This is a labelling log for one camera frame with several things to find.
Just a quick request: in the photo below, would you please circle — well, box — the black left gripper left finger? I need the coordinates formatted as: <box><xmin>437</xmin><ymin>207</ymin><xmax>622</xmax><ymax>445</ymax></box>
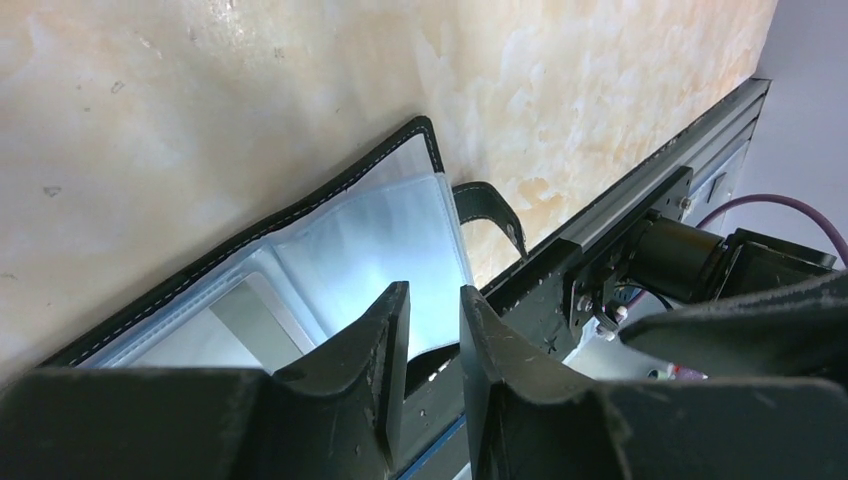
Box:
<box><xmin>1</xmin><ymin>282</ymin><xmax>410</xmax><ymax>479</ymax></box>

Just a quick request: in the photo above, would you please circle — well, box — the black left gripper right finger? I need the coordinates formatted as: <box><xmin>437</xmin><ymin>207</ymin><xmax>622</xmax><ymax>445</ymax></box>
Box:
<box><xmin>460</xmin><ymin>286</ymin><xmax>847</xmax><ymax>479</ymax></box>

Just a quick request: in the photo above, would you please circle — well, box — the black leather card holder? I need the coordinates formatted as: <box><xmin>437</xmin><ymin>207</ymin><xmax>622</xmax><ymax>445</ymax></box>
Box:
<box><xmin>47</xmin><ymin>116</ymin><xmax>526</xmax><ymax>368</ymax></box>

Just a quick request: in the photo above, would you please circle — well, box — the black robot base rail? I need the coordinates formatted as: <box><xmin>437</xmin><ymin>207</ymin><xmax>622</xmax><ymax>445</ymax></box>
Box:
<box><xmin>395</xmin><ymin>79</ymin><xmax>770</xmax><ymax>479</ymax></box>

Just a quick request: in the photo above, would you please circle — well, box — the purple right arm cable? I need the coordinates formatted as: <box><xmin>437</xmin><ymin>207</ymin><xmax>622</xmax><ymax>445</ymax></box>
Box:
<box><xmin>622</xmin><ymin>193</ymin><xmax>848</xmax><ymax>313</ymax></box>

